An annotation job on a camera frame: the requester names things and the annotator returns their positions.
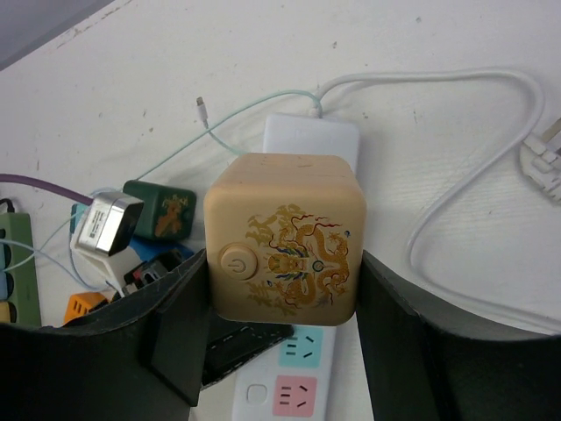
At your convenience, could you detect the orange power strip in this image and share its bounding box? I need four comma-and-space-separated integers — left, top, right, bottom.
63, 292, 108, 325

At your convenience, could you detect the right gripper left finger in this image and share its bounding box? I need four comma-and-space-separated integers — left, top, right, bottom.
1, 252, 210, 420

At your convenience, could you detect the wooden beige cube plug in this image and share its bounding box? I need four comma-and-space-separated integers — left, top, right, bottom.
203, 153, 367, 326

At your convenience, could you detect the mint green thin cable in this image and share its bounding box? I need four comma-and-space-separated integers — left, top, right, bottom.
0, 89, 325, 273

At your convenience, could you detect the white thin usb cable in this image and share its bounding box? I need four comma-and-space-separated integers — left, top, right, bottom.
0, 236, 124, 299

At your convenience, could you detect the white strip cord with plug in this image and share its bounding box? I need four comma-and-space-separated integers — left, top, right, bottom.
306, 66, 561, 328

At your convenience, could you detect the light blue plug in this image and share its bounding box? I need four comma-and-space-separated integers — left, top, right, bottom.
0, 272, 14, 301

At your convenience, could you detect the white power strip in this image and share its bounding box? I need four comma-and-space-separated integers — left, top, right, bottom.
231, 114, 359, 420

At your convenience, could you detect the teal cube plug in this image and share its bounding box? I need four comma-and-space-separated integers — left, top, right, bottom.
69, 203, 89, 233

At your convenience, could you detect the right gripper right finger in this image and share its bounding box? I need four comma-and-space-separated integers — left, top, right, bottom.
357, 252, 560, 420

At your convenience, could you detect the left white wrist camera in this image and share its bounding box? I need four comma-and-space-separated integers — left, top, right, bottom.
70, 191, 144, 296

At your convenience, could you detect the green power strip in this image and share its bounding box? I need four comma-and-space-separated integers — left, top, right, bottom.
1, 212, 41, 326

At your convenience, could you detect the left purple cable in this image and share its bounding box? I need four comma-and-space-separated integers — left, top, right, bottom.
0, 173, 96, 206

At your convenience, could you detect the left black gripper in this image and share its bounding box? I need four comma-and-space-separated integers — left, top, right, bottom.
111, 249, 295, 386

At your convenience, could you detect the dark green dragon charger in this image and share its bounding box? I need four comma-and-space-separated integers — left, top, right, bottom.
123, 180, 197, 241

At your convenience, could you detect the blue cube plug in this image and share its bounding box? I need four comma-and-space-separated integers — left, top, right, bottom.
129, 236, 194, 261

